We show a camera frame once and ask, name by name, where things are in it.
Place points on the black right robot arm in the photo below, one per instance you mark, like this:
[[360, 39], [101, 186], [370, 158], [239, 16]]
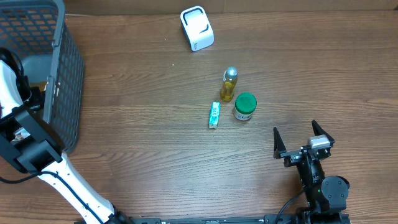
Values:
[[326, 195]]

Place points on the crumpled printed packet in basket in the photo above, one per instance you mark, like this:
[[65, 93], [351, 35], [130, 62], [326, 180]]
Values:
[[20, 135]]

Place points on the green lid white jar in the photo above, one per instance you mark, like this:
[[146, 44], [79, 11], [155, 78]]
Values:
[[244, 106]]

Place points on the grey plastic mesh basket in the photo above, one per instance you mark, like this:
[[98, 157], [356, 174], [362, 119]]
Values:
[[37, 33]]

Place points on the white barcode scanner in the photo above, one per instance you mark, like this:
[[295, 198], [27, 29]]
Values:
[[197, 28]]

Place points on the clear yellow liquid bottle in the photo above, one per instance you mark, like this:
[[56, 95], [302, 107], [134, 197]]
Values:
[[230, 78]]

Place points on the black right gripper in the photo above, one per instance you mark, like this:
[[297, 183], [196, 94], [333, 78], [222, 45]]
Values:
[[300, 154]]

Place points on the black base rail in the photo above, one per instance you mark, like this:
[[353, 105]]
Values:
[[267, 219]]

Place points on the teal Kleenex tissue pack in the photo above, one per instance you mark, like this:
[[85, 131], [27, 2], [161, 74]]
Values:
[[214, 115]]

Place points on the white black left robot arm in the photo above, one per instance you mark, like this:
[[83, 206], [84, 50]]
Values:
[[32, 146]]

